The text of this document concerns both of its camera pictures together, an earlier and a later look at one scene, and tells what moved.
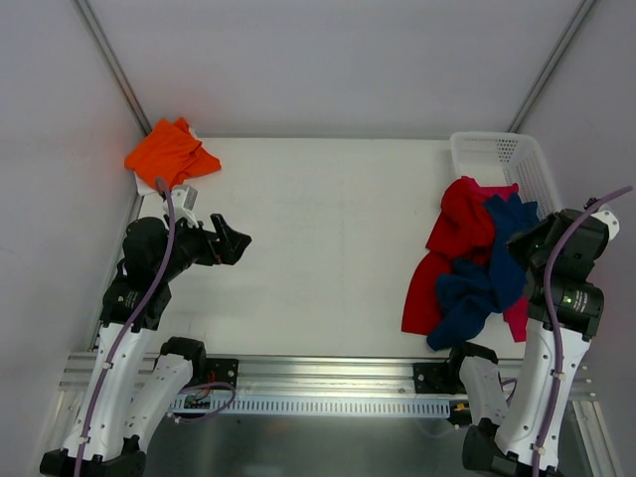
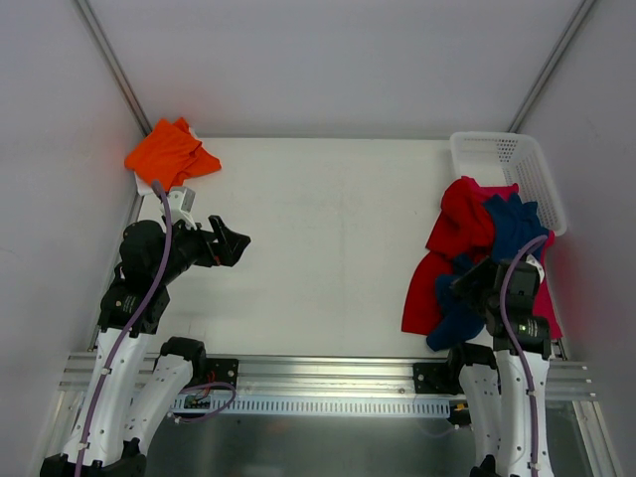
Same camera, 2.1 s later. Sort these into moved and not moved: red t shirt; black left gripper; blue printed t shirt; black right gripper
Moved: black right gripper
Not moved: blue printed t shirt; red t shirt; black left gripper
